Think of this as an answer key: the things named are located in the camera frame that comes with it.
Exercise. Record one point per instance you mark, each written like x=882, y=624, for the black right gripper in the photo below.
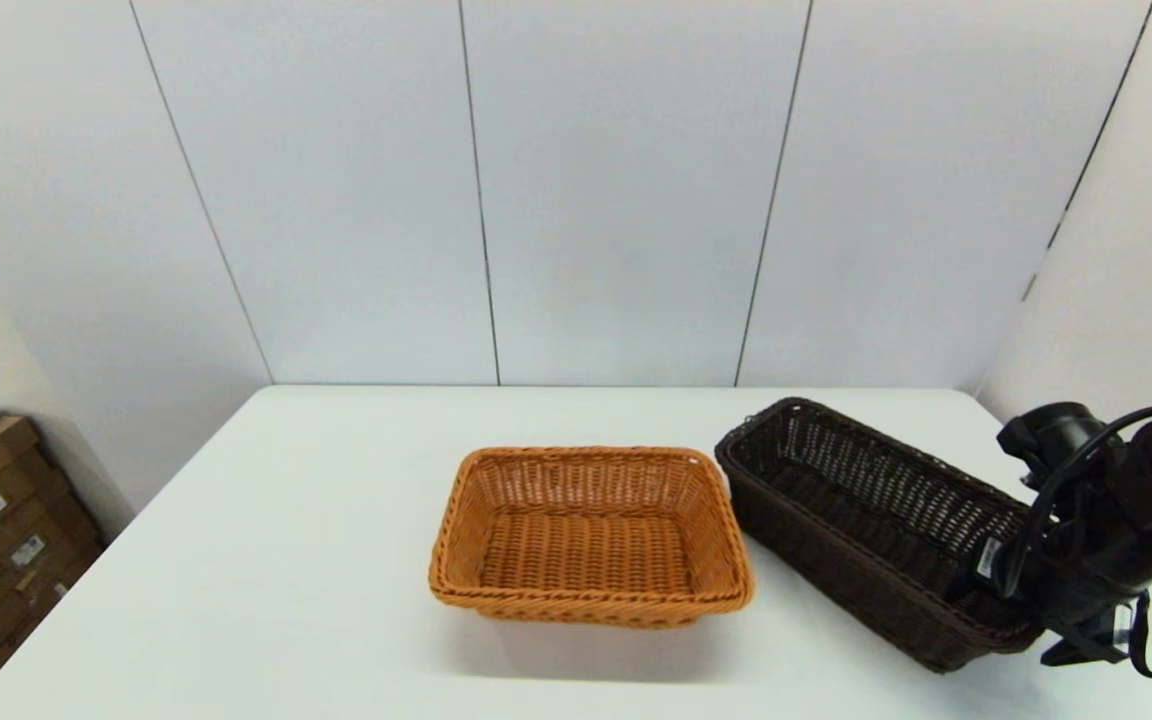
x=1086, y=590

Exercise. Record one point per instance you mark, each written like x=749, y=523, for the dark brown wicker basket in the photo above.
x=836, y=560

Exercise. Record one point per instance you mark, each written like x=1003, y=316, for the orange wicker basket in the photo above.
x=586, y=550

